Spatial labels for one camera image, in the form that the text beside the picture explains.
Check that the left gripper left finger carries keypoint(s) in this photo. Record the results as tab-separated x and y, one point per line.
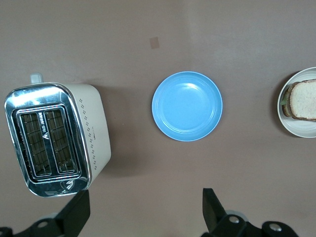
74	212

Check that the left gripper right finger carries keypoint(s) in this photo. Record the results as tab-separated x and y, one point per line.
214	217

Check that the toasted bread slice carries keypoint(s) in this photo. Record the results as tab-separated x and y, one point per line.
303	101
287	112

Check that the green lettuce leaf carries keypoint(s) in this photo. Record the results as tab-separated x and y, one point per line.
284	100

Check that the blue plate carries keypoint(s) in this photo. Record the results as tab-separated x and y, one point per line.
187	106

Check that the beige plate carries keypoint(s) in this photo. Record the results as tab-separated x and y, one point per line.
300	129

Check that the beige chrome toaster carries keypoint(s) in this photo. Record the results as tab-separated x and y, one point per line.
93	118

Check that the brown tape patch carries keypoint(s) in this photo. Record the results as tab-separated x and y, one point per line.
154	43

